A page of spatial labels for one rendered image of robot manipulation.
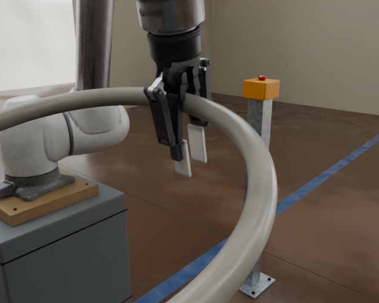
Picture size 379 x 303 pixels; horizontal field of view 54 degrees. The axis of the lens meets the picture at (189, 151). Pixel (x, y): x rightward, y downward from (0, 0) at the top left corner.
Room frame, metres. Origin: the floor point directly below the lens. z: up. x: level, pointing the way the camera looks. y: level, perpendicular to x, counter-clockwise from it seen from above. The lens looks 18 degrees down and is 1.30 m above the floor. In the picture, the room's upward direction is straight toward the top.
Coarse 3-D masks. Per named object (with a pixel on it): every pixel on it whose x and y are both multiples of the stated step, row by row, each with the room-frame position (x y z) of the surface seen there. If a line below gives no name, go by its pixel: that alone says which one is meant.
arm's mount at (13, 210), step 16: (80, 176) 1.14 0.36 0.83; (48, 192) 1.01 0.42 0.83; (64, 192) 1.01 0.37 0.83; (80, 192) 1.03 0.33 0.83; (96, 192) 1.07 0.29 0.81; (0, 208) 0.91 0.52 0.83; (16, 208) 0.91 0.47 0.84; (32, 208) 0.92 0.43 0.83; (48, 208) 0.95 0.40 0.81; (16, 224) 0.88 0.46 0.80
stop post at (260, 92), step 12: (252, 84) 1.65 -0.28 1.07; (264, 84) 1.61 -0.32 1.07; (276, 84) 1.67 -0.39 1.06; (252, 96) 1.65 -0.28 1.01; (264, 96) 1.61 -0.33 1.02; (276, 96) 1.67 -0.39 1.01; (252, 108) 1.67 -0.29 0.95; (264, 108) 1.64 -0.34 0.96; (252, 120) 1.67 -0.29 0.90; (264, 120) 1.65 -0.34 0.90; (264, 132) 1.65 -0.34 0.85; (252, 276) 1.63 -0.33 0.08; (264, 276) 1.72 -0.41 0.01; (240, 288) 1.62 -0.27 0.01; (252, 288) 1.62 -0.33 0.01; (264, 288) 1.62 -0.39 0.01
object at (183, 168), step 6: (186, 144) 0.55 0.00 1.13; (186, 150) 0.55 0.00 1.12; (186, 156) 0.56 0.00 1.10; (174, 162) 0.58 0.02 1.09; (180, 162) 0.57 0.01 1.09; (186, 162) 0.56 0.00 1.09; (180, 168) 0.57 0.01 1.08; (186, 168) 0.56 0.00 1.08; (180, 174) 0.58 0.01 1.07; (186, 174) 0.57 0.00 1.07
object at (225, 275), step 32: (64, 96) 0.60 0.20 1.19; (96, 96) 0.60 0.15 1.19; (128, 96) 0.59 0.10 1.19; (192, 96) 0.54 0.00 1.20; (0, 128) 0.55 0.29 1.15; (224, 128) 0.47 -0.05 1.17; (256, 160) 0.37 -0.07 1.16; (256, 192) 0.32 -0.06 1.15; (256, 224) 0.28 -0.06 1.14; (224, 256) 0.25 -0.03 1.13; (256, 256) 0.26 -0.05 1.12; (192, 288) 0.22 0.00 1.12; (224, 288) 0.23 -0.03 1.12
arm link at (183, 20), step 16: (144, 0) 0.49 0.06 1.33; (160, 0) 0.48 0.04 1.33; (176, 0) 0.48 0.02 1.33; (192, 0) 0.49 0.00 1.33; (144, 16) 0.50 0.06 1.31; (160, 16) 0.49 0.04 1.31; (176, 16) 0.49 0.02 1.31; (192, 16) 0.50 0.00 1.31; (160, 32) 0.50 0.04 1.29; (176, 32) 0.51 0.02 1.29
